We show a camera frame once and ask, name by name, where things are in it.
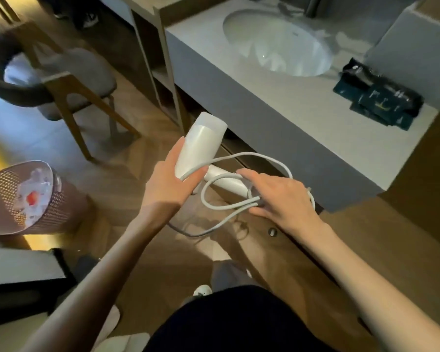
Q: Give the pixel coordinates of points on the black low stand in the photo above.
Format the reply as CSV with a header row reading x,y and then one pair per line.
x,y
22,300

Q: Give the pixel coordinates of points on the pile of dark toiletry packets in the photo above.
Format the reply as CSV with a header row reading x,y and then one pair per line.
x,y
381,98

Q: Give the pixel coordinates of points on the wooden chair with grey cushion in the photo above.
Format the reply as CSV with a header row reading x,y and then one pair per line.
x,y
80,73

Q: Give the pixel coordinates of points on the person's left hand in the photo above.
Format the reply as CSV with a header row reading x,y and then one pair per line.
x,y
165,190

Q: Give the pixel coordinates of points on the white basin sink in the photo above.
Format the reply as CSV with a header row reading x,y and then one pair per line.
x,y
278,43

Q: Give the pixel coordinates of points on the person's left forearm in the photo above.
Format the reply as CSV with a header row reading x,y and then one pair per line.
x,y
102,282

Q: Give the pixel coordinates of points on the grey vanity unit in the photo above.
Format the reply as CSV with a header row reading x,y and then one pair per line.
x,y
315,117

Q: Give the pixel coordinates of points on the black white sneaker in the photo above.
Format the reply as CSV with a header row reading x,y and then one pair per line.
x,y
90,20

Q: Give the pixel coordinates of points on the wooden cabinet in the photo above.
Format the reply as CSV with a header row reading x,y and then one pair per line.
x,y
418,161

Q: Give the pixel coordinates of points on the crumpled white trash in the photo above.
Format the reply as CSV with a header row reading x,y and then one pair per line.
x,y
33,196

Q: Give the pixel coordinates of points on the black top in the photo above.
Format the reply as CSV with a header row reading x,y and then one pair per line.
x,y
242,322

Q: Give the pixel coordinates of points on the white hair dryer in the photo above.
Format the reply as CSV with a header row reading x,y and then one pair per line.
x,y
201,142

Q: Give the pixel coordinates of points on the person's right hand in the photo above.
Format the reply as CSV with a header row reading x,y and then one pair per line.
x,y
286,201

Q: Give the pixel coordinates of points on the white clog shoe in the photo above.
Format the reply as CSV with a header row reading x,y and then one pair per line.
x,y
202,290

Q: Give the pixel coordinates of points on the white slipper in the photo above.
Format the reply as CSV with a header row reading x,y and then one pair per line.
x,y
108,326
132,342

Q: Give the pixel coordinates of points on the perforated metal waste bin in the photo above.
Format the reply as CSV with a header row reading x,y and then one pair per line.
x,y
68,205

